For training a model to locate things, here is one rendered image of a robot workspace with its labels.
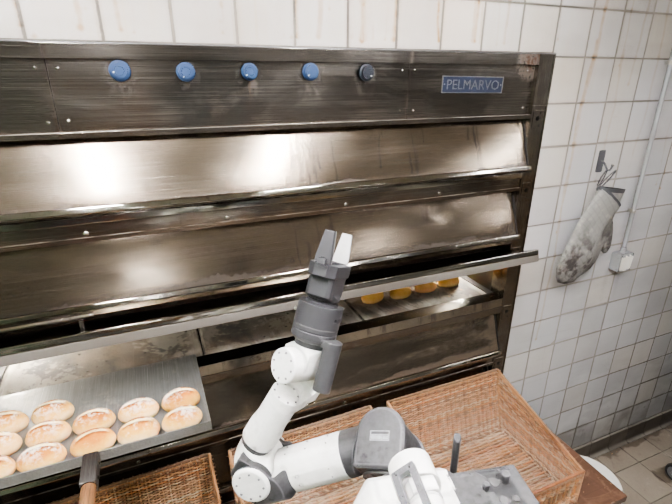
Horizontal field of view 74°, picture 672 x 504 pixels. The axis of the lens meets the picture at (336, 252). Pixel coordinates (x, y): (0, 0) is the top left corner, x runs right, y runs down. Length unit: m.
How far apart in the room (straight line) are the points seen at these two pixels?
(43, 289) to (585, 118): 1.87
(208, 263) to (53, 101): 0.54
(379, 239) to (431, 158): 0.32
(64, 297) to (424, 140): 1.15
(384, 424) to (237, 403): 0.81
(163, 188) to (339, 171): 0.50
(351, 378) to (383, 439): 0.84
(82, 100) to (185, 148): 0.25
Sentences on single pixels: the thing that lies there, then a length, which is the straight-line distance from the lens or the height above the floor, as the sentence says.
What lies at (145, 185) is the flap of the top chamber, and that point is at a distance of 1.26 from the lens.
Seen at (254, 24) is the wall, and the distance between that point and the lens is 1.28.
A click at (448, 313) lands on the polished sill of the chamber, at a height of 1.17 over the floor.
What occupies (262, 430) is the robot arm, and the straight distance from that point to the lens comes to 0.94.
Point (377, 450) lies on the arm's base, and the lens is 0.89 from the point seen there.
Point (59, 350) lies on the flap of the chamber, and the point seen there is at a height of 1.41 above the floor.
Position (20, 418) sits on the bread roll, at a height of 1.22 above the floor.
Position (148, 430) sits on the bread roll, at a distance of 1.27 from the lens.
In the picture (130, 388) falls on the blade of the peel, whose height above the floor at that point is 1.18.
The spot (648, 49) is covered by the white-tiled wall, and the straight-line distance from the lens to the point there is 2.18.
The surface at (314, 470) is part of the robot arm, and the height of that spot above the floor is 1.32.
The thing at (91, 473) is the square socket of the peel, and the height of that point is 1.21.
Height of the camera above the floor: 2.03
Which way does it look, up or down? 22 degrees down
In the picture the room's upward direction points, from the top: straight up
